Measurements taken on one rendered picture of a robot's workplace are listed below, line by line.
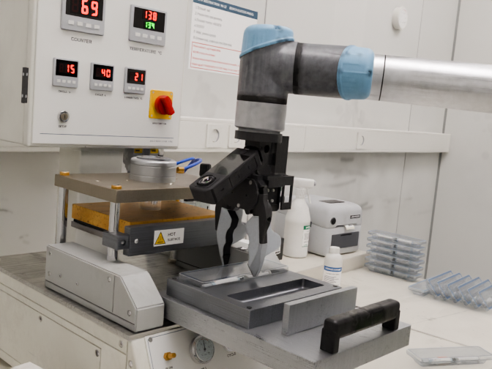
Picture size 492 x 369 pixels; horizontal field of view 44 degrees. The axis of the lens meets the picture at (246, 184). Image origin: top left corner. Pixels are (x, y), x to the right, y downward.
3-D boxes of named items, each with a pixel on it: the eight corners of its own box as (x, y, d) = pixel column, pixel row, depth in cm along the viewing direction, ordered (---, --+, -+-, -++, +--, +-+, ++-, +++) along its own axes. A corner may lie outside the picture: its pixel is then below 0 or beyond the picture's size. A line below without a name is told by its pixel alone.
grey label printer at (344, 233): (270, 242, 212) (274, 194, 210) (307, 237, 226) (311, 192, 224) (326, 259, 195) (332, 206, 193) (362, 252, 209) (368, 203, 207)
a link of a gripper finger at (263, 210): (275, 242, 88) (269, 181, 89) (268, 244, 87) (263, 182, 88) (251, 244, 91) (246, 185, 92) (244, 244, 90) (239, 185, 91)
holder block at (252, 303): (165, 294, 88) (167, 277, 88) (259, 275, 103) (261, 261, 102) (248, 329, 77) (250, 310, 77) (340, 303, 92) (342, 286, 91)
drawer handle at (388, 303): (318, 349, 73) (322, 317, 72) (385, 325, 83) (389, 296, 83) (332, 355, 71) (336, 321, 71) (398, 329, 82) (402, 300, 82)
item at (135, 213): (70, 226, 105) (73, 171, 104) (170, 217, 121) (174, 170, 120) (129, 247, 94) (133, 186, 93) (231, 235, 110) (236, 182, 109)
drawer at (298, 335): (151, 317, 89) (154, 265, 88) (253, 293, 105) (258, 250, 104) (310, 394, 69) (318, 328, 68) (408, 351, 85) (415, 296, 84)
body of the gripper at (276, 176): (291, 214, 94) (299, 135, 92) (253, 217, 88) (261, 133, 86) (255, 205, 99) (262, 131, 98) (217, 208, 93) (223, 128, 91)
